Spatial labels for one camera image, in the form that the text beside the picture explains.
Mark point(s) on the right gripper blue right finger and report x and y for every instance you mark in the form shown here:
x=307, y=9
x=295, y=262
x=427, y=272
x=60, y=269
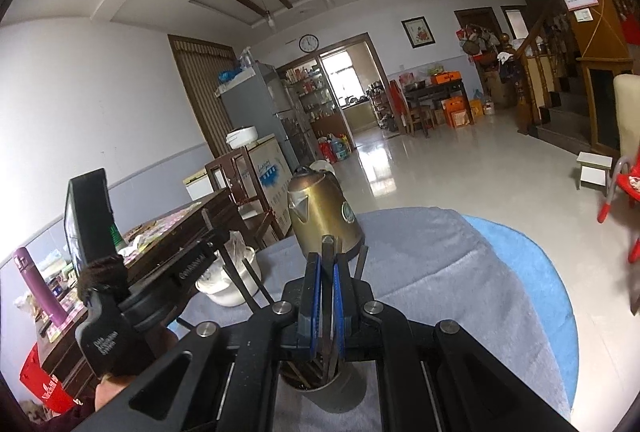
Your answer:
x=354, y=335

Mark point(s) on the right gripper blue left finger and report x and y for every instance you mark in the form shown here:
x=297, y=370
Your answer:
x=301, y=337

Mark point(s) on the dark chopstick four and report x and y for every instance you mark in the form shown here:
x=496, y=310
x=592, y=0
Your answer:
x=258, y=281

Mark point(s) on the dark chopstick one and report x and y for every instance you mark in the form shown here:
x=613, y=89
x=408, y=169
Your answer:
x=230, y=269

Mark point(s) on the dark chopstick three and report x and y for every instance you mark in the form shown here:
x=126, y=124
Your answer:
x=361, y=261

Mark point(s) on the dark chopstick two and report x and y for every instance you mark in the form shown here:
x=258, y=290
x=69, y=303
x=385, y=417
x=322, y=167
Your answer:
x=327, y=261

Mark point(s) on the dark chopstick five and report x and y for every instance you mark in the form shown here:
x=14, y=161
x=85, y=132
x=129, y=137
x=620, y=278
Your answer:
x=307, y=375

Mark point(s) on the person's left hand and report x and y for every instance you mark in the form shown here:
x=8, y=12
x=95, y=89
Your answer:
x=108, y=388

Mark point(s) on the grey metal utensil holder cup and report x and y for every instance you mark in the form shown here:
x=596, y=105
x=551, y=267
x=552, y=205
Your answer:
x=345, y=390

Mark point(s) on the dark carved wooden sideboard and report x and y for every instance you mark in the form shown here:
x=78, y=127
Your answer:
x=62, y=359

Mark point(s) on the purple thermos bottle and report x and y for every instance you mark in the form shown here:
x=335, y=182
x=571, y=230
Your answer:
x=39, y=288

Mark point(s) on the green thermos flask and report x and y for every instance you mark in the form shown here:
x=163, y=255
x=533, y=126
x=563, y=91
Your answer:
x=117, y=238

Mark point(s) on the white plastic bowl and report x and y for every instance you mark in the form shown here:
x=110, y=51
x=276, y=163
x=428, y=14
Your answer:
x=216, y=284

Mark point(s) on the clear plastic bag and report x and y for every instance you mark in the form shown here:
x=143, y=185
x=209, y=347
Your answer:
x=237, y=249

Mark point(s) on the grey table cloth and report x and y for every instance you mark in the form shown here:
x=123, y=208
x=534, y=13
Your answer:
x=431, y=265

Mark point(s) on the brass electric kettle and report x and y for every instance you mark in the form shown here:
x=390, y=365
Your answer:
x=317, y=207

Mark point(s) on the white chest freezer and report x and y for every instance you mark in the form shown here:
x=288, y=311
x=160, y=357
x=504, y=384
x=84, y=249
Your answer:
x=273, y=173

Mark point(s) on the dark wooden chair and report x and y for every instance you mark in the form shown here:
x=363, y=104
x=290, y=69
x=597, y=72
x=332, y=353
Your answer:
x=235, y=171

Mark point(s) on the blue table cover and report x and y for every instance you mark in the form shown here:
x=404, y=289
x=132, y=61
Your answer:
x=545, y=288

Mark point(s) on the white rice cooker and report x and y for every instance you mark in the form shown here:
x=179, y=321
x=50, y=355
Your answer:
x=242, y=137

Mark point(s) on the grey refrigerator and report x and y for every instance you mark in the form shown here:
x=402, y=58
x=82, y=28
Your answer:
x=258, y=97

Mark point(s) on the dark wooden side table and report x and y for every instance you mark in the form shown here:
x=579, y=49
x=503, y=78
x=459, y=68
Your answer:
x=426, y=99

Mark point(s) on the small white step stool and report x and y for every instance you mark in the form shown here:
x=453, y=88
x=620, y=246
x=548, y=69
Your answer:
x=594, y=169

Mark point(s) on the red plastic child chair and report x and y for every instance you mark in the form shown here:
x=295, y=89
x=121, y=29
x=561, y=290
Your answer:
x=625, y=178

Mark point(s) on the wooden staircase railing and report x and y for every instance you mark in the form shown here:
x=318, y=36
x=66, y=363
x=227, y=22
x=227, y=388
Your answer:
x=534, y=61

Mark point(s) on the cream sofa armchair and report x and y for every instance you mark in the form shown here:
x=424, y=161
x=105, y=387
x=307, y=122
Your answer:
x=627, y=103

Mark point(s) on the round wall clock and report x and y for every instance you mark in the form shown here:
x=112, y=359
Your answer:
x=308, y=43

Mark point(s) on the framed wall picture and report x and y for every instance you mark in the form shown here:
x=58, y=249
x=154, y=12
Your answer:
x=417, y=31

